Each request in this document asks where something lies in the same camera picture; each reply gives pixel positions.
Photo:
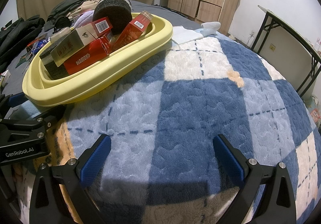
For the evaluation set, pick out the black folding table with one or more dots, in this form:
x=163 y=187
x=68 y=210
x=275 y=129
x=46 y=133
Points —
x=269 y=16

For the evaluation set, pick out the red box with clear end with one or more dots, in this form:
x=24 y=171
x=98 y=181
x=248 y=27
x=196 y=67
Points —
x=133 y=30

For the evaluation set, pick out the round tin with black knob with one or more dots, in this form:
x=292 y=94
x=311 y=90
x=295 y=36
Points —
x=60 y=34

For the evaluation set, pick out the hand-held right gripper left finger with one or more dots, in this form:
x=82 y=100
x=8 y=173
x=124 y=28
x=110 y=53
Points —
x=96 y=158

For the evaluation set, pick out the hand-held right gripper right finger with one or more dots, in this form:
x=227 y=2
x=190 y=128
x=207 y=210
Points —
x=229 y=158

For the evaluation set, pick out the black clothes pile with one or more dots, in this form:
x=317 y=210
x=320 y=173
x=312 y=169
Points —
x=67 y=4

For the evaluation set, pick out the metallic cigarette box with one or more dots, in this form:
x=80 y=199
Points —
x=66 y=49

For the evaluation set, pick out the red cigarette box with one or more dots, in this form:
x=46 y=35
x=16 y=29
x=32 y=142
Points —
x=102 y=25
x=85 y=60

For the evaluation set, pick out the pile of dark clothes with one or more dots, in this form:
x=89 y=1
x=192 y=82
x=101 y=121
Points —
x=155 y=10

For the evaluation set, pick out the black jacket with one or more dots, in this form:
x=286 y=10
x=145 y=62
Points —
x=20 y=30

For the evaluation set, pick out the purple plush toy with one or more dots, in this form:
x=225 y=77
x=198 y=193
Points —
x=84 y=20

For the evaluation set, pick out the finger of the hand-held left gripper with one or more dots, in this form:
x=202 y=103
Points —
x=54 y=113
x=16 y=99

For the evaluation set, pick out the beige clothes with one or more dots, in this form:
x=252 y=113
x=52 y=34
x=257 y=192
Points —
x=87 y=0

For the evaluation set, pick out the yellow plastic basin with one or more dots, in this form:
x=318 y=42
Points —
x=105 y=75

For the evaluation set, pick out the yellow wall socket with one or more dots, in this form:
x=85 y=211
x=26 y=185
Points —
x=271 y=47

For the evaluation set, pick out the blue white checkered blanket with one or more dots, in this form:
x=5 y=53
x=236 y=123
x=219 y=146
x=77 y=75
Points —
x=188 y=113

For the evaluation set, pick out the white cloth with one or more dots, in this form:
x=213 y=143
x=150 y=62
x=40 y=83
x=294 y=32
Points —
x=210 y=25

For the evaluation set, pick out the light blue cloth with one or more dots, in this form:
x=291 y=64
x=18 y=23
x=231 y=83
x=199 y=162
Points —
x=185 y=34

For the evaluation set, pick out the black round sponge disc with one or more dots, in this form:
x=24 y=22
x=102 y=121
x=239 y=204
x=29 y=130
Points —
x=112 y=15
x=54 y=69

